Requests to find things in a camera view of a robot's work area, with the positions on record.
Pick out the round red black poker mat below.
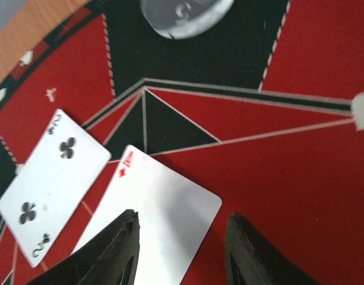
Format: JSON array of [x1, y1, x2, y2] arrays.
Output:
[[0, 1, 364, 284]]

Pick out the clear dealer button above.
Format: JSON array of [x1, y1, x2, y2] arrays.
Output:
[[140, 0, 234, 40]]

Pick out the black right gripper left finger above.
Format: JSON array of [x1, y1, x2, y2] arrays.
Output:
[[29, 209, 140, 285]]

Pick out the ace of diamonds card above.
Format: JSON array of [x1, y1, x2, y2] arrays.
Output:
[[74, 145, 222, 284]]

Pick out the two of clubs card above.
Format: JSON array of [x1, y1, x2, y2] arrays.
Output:
[[0, 109, 111, 268]]

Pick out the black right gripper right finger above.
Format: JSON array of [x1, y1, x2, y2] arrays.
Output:
[[225, 212, 318, 284]]

